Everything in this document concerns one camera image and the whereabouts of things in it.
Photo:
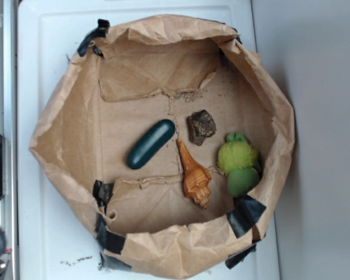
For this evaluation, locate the dark green plastic pickle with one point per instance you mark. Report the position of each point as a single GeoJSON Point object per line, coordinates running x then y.
{"type": "Point", "coordinates": [150, 143]}

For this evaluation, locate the brown rock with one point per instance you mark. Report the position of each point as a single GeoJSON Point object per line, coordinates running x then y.
{"type": "Point", "coordinates": [201, 125]}

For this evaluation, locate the orange conch seashell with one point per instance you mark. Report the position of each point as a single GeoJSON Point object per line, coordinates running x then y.
{"type": "Point", "coordinates": [196, 177]}

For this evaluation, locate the green plush toy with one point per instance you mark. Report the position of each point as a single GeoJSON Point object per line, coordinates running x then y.
{"type": "Point", "coordinates": [238, 161]}

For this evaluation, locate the brown paper bag bin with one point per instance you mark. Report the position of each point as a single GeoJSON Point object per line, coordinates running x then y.
{"type": "Point", "coordinates": [130, 78]}

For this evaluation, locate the aluminium frame rail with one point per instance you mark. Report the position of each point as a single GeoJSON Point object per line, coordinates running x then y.
{"type": "Point", "coordinates": [9, 244]}

